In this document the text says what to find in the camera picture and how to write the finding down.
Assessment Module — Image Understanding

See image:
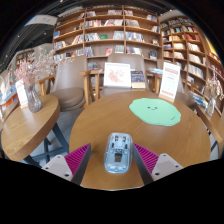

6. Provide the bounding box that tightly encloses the white framed floral picture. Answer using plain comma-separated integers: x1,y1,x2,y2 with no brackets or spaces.
103,62,132,89

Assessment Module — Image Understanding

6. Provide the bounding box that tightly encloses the white sign on wooden base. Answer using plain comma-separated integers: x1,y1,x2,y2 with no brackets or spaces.
158,61,182,103

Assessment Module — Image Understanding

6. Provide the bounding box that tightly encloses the small white table card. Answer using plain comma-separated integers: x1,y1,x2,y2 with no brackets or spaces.
14,79,29,109

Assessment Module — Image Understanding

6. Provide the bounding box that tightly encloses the stack of colourful books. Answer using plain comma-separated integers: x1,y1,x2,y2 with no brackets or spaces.
191,90,210,109

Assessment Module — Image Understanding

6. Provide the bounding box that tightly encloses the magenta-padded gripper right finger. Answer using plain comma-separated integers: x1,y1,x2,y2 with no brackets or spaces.
132,143,184,186

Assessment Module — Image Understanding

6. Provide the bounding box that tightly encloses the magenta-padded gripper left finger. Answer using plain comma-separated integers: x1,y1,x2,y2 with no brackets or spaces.
41,143,93,186

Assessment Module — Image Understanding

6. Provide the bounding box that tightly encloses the small distant wooden bookshelf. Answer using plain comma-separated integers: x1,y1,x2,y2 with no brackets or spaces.
14,49,35,69

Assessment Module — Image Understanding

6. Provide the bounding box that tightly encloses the glass vase with dried flowers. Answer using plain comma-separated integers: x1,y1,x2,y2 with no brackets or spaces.
14,46,69,114
204,75,224,118

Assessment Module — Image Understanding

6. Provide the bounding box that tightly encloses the transparent blue computer mouse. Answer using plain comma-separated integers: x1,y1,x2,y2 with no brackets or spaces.
103,132,134,174

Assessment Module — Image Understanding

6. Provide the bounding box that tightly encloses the round wooden table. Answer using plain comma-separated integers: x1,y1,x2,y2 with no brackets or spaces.
194,103,224,153
0,94,69,168

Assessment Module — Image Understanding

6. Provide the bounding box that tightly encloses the dark cover book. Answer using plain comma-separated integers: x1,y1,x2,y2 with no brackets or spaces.
130,70,147,90

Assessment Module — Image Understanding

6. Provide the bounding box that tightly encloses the light blue book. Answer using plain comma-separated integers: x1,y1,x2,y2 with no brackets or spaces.
148,67,164,75

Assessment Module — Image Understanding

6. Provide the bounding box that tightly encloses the green smiley mouse pad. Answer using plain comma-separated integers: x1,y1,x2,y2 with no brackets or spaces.
128,97,182,127

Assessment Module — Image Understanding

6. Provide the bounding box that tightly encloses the large wooden bookshelf unit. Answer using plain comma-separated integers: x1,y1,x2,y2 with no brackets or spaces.
159,14,224,113
52,4,163,69

